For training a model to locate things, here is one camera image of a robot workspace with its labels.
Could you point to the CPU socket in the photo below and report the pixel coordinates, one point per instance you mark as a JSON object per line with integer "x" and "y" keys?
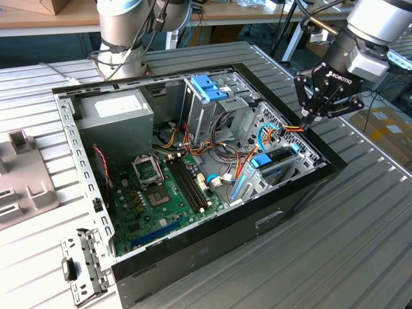
{"x": 158, "y": 198}

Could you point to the large flat cardboard sheet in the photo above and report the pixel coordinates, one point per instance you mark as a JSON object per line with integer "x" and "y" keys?
{"x": 317, "y": 48}

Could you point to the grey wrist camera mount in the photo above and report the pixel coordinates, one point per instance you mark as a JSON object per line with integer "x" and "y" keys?
{"x": 367, "y": 64}

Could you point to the labelled cardboard box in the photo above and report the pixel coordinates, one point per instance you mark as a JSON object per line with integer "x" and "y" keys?
{"x": 386, "y": 141}

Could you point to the grey parts rack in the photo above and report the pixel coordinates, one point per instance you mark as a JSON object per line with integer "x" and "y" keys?
{"x": 22, "y": 174}

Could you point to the metal expansion card latch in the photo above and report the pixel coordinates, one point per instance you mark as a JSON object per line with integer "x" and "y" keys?
{"x": 91, "y": 257}

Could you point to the grey power supply unit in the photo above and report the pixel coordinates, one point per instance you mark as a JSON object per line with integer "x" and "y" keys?
{"x": 116, "y": 128}

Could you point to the blue drive cage bracket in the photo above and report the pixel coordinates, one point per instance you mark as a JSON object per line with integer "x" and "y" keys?
{"x": 209, "y": 93}

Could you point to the black open PC case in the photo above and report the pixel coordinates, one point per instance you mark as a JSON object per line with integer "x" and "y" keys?
{"x": 225, "y": 244}

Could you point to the blue expansion slot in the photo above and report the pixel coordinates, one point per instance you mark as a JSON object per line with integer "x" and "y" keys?
{"x": 157, "y": 231}

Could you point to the wooden desk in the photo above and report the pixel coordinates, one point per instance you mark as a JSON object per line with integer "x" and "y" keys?
{"x": 241, "y": 13}

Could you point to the metal drive cage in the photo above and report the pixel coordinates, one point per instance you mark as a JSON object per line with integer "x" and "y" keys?
{"x": 202, "y": 119}

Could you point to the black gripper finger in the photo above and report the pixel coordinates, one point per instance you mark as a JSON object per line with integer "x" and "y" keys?
{"x": 301, "y": 93}
{"x": 347, "y": 106}

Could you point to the metal slatted shelf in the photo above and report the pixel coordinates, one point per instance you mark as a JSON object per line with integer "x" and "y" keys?
{"x": 402, "y": 61}

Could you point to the metal disk bay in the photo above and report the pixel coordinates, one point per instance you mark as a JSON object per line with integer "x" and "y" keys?
{"x": 256, "y": 180}

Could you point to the green motherboard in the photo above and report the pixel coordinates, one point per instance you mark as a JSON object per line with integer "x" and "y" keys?
{"x": 167, "y": 212}

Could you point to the black RAM slot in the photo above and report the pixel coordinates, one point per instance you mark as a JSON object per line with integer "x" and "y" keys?
{"x": 192, "y": 183}
{"x": 196, "y": 183}
{"x": 188, "y": 183}
{"x": 183, "y": 183}

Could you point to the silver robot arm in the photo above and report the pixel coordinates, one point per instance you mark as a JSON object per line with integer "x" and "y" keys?
{"x": 116, "y": 19}

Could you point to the small cardboard box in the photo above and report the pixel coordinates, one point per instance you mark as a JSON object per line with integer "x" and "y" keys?
{"x": 53, "y": 4}

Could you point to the thin locking lever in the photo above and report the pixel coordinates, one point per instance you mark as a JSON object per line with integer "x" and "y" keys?
{"x": 160, "y": 169}

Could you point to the hard disk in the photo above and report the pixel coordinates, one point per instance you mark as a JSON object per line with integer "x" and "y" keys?
{"x": 261, "y": 161}

